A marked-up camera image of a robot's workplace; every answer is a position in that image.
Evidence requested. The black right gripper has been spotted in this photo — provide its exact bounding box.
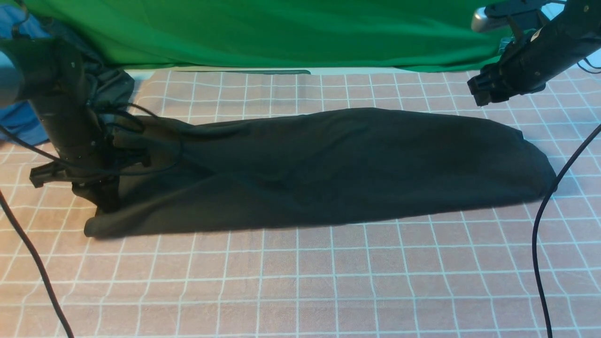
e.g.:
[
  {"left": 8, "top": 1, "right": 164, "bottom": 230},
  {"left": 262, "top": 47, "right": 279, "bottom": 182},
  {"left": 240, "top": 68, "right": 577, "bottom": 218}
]
[{"left": 467, "top": 40, "right": 547, "bottom": 107}]

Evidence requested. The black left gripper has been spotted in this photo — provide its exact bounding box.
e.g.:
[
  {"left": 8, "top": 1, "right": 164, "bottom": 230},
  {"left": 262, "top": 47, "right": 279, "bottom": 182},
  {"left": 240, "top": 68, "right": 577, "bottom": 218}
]
[{"left": 30, "top": 128, "right": 152, "bottom": 213}]

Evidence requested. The dark gray long-sleeved shirt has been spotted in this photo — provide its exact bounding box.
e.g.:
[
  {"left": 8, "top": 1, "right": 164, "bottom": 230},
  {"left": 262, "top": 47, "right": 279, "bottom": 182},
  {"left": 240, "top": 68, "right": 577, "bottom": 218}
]
[{"left": 84, "top": 108, "right": 556, "bottom": 239}]

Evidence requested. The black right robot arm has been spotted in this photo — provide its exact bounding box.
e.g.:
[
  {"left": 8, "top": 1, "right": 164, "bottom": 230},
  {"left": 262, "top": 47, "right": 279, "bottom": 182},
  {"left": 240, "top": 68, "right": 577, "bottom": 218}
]
[{"left": 467, "top": 0, "right": 601, "bottom": 107}]

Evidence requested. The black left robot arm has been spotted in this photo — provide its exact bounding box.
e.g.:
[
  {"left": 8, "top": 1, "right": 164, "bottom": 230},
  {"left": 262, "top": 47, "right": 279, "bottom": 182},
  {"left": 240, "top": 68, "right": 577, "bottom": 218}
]
[{"left": 1, "top": 38, "right": 150, "bottom": 213}]

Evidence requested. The dark gray crumpled garment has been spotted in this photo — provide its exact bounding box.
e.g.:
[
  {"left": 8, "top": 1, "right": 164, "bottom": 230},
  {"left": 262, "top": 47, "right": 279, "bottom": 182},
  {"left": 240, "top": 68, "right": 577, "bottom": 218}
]
[{"left": 41, "top": 17, "right": 135, "bottom": 113}]

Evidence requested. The blue crumpled garment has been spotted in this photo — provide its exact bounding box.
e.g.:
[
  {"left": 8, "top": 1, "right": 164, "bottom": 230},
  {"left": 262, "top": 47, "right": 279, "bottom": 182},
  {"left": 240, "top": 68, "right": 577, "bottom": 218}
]
[{"left": 0, "top": 4, "right": 50, "bottom": 146}]

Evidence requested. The green backdrop cloth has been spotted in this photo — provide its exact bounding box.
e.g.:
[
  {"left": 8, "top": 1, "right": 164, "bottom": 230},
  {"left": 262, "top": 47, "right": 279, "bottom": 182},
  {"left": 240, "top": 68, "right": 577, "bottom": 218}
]
[{"left": 25, "top": 0, "right": 512, "bottom": 72}]

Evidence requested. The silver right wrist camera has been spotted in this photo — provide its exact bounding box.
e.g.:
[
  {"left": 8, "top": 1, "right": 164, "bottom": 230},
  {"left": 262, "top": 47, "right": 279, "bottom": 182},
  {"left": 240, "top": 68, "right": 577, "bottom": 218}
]
[{"left": 471, "top": 0, "right": 552, "bottom": 33}]

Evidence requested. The black right camera cable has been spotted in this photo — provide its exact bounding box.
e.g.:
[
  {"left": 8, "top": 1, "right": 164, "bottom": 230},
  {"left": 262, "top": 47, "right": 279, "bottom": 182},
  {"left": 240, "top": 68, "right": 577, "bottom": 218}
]
[{"left": 532, "top": 56, "right": 601, "bottom": 338}]

